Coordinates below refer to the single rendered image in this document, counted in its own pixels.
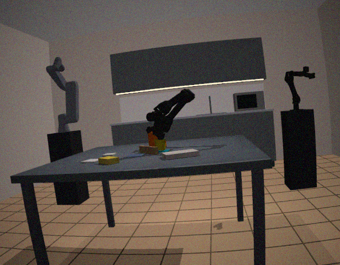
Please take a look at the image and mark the tan flat bar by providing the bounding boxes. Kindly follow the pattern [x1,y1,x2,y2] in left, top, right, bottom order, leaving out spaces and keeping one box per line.
[139,146,158,155]

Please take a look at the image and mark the yellow rectangular block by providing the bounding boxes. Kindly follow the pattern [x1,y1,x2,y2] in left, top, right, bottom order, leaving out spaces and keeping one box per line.
[98,156,119,165]

